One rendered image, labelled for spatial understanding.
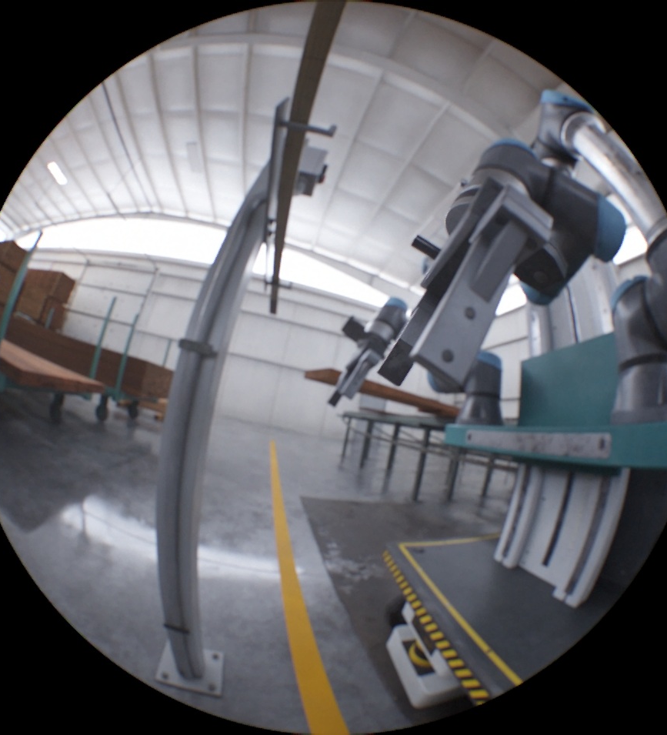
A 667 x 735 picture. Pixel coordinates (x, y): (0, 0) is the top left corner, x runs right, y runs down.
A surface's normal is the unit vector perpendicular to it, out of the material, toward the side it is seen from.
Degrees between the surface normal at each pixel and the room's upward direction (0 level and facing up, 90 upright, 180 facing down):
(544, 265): 156
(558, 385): 90
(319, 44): 179
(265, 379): 87
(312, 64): 179
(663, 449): 90
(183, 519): 90
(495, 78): 172
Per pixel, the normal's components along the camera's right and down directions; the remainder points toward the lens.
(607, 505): -0.98, -0.20
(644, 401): -0.85, -0.50
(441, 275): -0.56, 0.83
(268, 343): 0.22, -0.15
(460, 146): -0.22, 0.94
